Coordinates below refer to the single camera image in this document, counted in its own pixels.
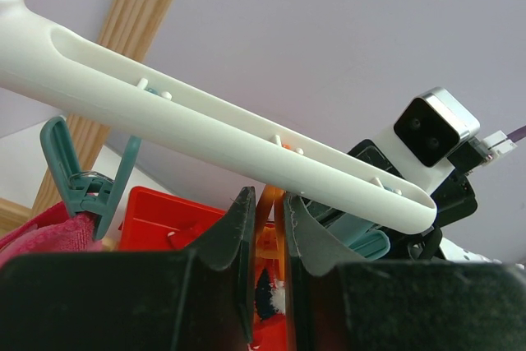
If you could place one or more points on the white clip hanger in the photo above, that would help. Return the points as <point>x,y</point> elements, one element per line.
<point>195,123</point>

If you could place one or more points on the orange clothes peg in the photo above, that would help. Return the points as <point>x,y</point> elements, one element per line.
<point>270,233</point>

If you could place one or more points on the red patterned sock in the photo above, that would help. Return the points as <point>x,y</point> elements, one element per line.
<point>269,317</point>

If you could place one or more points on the wooden clothes rack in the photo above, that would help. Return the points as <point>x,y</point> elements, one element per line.
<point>47,62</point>

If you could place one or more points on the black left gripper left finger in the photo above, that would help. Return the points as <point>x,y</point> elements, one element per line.
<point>198,298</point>

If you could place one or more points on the pink towel sock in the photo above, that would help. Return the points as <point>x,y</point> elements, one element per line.
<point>52,231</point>

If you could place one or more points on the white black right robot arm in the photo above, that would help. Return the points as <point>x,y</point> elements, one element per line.
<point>446,182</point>

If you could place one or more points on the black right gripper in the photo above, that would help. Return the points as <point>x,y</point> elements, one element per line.
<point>380,197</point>

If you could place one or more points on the teal middle clothes peg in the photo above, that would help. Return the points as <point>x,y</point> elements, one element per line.
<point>85,191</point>

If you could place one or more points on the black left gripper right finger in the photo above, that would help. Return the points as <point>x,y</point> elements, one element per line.
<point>335,300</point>

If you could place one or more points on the red plastic tray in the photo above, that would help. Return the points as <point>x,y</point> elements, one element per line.
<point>157,221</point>

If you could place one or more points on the teal end clothes peg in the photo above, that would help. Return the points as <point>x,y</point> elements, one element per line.
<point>361,236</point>

